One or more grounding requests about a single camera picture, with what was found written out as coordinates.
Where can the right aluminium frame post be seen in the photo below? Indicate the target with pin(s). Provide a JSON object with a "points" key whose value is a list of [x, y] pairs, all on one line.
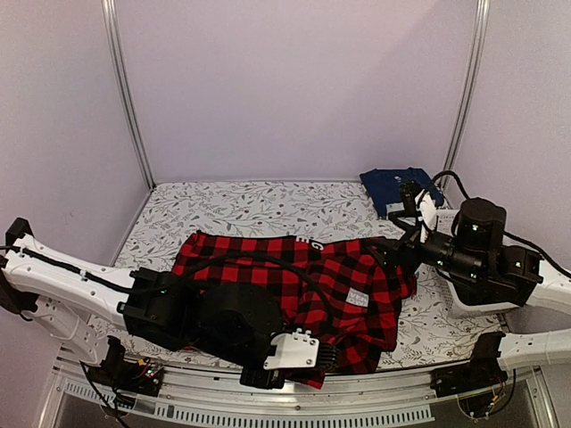
{"points": [[476, 51]]}

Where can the floral patterned table cloth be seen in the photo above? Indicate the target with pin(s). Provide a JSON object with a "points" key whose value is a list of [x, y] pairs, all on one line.
{"points": [[428, 334]]}

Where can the left aluminium frame post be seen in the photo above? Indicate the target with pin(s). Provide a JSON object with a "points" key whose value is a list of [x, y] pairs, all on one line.
{"points": [[112, 29]]}

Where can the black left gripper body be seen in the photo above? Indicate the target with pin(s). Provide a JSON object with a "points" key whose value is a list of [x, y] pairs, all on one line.
{"points": [[274, 382]]}

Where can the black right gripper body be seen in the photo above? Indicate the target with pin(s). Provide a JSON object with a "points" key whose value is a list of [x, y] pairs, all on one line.
{"points": [[409, 248]]}

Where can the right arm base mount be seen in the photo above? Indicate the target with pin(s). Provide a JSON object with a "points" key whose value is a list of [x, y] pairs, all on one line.
{"points": [[481, 371]]}

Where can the aluminium frame post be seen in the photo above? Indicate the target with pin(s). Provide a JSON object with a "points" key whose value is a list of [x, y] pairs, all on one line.
{"points": [[476, 51], [112, 29]]}

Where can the white plastic laundry basket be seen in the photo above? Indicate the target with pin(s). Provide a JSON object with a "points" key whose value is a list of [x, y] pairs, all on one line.
{"points": [[457, 308]]}

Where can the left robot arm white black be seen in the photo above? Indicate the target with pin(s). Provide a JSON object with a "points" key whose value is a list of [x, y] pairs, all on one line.
{"points": [[235, 322]]}

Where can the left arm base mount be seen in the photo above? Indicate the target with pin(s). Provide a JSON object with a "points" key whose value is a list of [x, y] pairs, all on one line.
{"points": [[142, 377]]}

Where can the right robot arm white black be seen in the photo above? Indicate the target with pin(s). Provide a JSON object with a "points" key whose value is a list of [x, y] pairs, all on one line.
{"points": [[477, 261]]}

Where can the folded navy blue shirt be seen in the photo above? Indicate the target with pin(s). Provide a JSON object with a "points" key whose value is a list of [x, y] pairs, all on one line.
{"points": [[393, 190]]}

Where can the red black plaid shirt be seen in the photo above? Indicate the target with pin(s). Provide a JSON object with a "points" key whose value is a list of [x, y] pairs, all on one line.
{"points": [[338, 291]]}

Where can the aluminium front rail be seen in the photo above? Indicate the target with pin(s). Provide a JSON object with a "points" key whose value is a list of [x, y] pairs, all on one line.
{"points": [[194, 396]]}

